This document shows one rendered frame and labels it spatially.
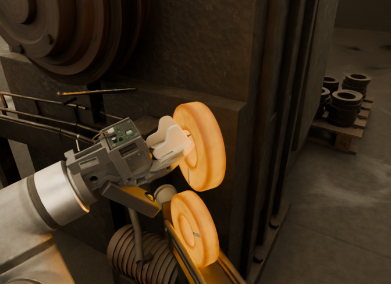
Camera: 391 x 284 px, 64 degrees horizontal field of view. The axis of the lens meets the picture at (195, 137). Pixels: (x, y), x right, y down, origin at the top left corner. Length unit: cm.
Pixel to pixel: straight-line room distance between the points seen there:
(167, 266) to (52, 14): 64
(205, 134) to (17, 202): 28
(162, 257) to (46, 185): 45
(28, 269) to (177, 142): 27
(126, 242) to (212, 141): 51
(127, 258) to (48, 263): 41
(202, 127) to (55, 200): 23
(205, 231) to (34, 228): 28
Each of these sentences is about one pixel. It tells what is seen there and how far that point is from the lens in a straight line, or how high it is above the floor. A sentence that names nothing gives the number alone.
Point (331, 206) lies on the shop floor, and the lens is 192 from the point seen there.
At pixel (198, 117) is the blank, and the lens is 49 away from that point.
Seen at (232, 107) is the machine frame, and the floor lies 87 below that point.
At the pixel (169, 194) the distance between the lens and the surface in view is 78.
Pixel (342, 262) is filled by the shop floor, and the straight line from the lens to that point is 166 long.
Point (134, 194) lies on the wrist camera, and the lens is 53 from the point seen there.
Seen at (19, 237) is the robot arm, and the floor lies 86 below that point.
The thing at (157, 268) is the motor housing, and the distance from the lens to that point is 86.
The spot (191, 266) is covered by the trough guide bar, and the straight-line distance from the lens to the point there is 64.
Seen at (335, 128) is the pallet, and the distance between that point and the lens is 240.
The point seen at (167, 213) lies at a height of 69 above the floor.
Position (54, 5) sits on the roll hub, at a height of 110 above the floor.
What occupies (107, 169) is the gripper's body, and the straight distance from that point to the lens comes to 50.
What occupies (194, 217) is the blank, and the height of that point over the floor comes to 77.
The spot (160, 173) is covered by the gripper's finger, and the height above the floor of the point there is 90.
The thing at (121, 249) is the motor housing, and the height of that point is 51.
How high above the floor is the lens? 120
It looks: 30 degrees down
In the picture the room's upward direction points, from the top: straight up
